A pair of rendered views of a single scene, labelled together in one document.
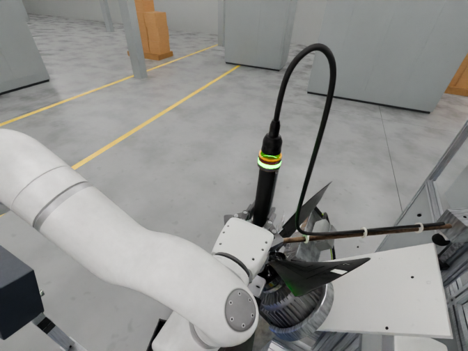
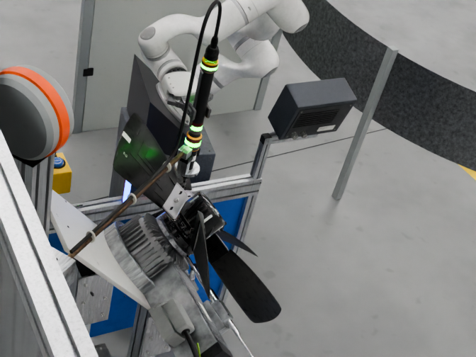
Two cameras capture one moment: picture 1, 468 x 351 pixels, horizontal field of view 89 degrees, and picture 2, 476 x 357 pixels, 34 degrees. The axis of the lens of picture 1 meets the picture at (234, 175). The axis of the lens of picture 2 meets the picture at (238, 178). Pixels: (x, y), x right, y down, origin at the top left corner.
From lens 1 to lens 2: 2.15 m
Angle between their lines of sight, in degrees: 84
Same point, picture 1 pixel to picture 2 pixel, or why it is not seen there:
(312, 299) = (125, 234)
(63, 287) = (401, 312)
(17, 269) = (303, 100)
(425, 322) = not seen: hidden behind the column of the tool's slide
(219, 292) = (157, 25)
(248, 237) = (183, 83)
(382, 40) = not seen: outside the picture
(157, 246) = (192, 20)
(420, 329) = not seen: hidden behind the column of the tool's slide
